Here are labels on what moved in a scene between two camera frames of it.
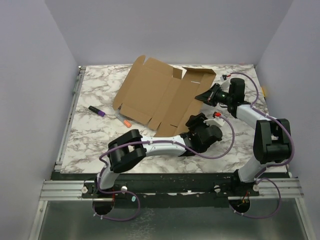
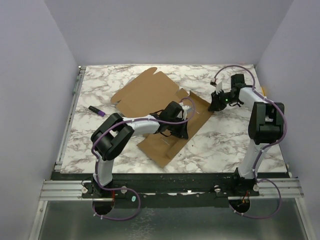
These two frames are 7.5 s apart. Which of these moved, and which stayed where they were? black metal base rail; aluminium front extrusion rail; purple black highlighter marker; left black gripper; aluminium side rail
Moved: left black gripper
Stayed: aluminium front extrusion rail; purple black highlighter marker; black metal base rail; aluminium side rail
